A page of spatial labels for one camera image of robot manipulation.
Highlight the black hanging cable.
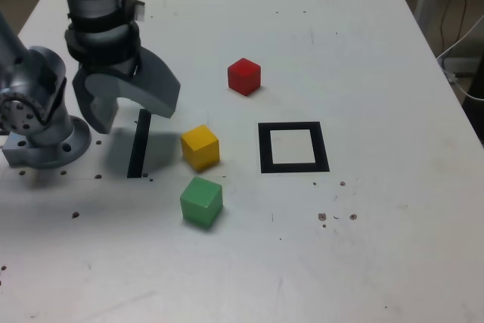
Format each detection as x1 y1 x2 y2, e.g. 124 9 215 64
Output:
439 0 470 57

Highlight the black tape square outline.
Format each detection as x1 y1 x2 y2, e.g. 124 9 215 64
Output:
257 121 330 175

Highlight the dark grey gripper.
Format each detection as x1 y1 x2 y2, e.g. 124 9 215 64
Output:
72 46 182 135

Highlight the green cube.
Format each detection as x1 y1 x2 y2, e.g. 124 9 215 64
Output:
179 175 224 229

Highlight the white cable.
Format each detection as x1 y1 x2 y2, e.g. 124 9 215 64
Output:
436 14 484 101

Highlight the yellow cube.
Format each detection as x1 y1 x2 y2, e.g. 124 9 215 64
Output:
180 124 221 172

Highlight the black tape strip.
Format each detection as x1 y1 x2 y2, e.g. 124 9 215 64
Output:
126 108 152 179

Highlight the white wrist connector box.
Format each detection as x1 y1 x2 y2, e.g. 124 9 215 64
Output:
132 0 147 22

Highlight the red cube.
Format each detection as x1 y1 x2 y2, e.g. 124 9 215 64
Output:
227 57 262 96

